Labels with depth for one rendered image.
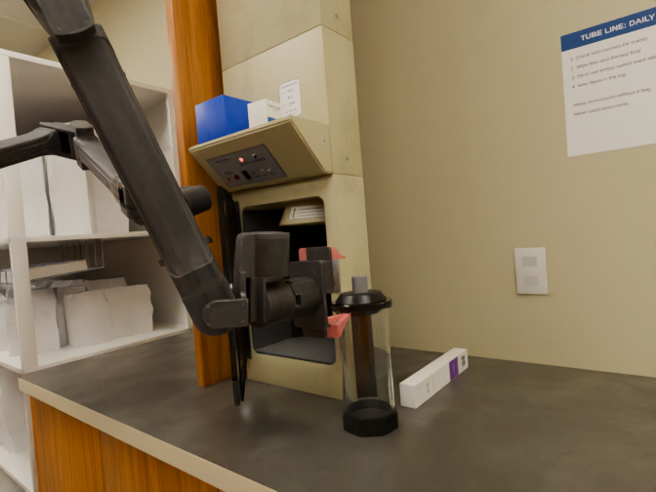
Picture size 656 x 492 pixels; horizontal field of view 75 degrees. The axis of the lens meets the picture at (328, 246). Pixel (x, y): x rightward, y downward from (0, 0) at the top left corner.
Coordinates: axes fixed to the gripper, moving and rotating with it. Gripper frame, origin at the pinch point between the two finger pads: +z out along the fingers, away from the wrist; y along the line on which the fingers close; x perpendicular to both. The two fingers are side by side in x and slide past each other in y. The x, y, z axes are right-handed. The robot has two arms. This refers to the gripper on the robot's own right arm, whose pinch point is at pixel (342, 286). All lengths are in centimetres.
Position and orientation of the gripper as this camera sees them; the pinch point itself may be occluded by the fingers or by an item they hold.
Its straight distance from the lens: 72.4
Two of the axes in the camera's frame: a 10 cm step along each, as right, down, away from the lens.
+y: -0.8, -10.0, -0.1
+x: -7.8, 0.6, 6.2
